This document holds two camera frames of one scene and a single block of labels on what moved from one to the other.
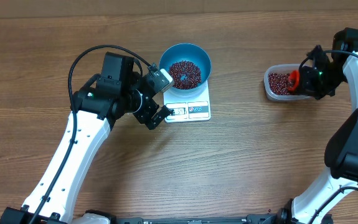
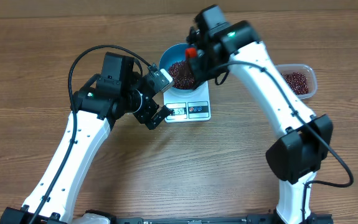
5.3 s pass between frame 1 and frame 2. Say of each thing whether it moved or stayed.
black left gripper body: stayed
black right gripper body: moved
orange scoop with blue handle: moved
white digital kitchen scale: stayed
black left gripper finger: stayed
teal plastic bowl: stayed
